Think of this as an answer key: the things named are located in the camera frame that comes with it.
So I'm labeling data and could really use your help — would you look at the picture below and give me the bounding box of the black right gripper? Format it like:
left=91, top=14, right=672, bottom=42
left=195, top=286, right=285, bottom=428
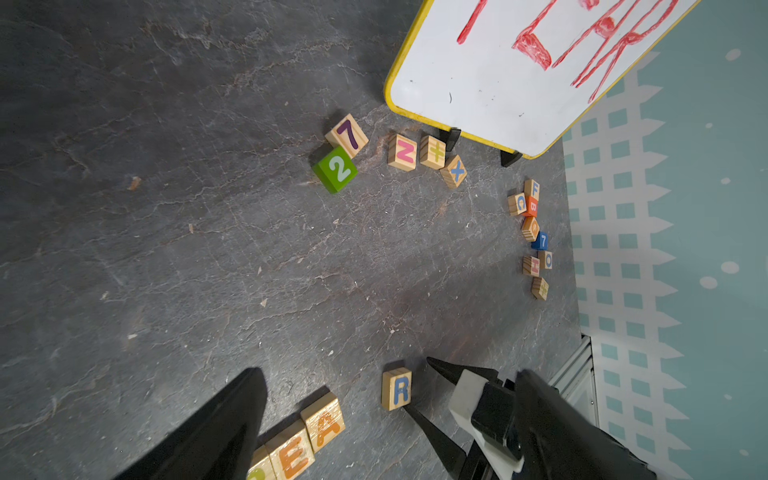
left=404, top=357, right=525, bottom=480

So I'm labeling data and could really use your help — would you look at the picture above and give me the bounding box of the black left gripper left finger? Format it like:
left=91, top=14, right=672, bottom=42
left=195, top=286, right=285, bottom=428
left=117, top=367, right=268, bottom=479

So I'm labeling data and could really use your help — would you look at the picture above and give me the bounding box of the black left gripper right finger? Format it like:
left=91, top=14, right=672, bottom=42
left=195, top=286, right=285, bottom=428
left=515, top=369, right=657, bottom=479

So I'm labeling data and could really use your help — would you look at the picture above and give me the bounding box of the wooden block letter R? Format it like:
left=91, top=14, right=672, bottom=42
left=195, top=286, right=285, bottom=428
left=381, top=367, right=412, bottom=411

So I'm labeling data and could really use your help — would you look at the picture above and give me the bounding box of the wooden block letter E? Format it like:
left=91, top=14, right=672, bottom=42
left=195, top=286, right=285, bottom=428
left=266, top=420, right=315, bottom=480

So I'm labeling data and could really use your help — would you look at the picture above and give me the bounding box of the wooden block letter A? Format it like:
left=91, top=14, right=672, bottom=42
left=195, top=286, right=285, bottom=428
left=300, top=392, right=346, bottom=454

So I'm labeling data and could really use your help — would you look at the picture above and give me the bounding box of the wooden block letter P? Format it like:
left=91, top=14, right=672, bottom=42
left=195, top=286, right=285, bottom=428
left=247, top=446, right=276, bottom=480

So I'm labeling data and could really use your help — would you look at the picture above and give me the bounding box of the wooden block pink letter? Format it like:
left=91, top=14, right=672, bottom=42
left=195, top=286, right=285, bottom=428
left=522, top=256, right=541, bottom=277

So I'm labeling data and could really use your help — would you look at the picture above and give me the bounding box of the wooden block letter C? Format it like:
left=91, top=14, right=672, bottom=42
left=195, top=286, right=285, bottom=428
left=507, top=193, right=528, bottom=216

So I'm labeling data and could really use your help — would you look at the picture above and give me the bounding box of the wooden block letter F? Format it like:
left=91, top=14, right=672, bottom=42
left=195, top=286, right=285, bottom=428
left=524, top=179, right=540, bottom=201

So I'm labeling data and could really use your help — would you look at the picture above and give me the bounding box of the wooden block letter X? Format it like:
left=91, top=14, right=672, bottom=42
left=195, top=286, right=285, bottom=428
left=440, top=155, right=467, bottom=189

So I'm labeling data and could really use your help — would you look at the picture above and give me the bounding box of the wooden block letter N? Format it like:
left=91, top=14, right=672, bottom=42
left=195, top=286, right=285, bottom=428
left=387, top=134, right=418, bottom=171

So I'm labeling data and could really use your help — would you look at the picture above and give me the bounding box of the whiteboard with red PEAR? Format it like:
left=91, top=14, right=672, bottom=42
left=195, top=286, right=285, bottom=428
left=384, top=0, right=694, bottom=159

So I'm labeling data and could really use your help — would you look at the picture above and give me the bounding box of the blue block number 7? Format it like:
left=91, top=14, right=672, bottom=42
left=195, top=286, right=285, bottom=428
left=531, top=231, right=549, bottom=251

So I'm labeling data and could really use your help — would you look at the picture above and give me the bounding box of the wooden block orange side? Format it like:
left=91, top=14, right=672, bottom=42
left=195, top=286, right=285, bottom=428
left=521, top=217, right=540, bottom=242

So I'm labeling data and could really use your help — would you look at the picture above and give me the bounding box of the red orange block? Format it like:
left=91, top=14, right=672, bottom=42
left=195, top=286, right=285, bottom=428
left=524, top=196, right=539, bottom=218

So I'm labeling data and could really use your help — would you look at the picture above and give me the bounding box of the wooden block plus sign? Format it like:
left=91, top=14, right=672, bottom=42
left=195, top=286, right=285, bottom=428
left=419, top=135, right=446, bottom=170

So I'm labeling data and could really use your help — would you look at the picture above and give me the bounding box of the green block number 2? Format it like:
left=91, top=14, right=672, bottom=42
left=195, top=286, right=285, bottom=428
left=312, top=146, right=358, bottom=194

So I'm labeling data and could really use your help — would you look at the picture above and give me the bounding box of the wooden block number 7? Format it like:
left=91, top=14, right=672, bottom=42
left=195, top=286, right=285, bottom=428
left=325, top=114, right=369, bottom=158

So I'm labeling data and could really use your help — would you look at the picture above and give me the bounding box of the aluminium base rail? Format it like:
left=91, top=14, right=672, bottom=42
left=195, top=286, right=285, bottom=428
left=549, top=335, right=599, bottom=426

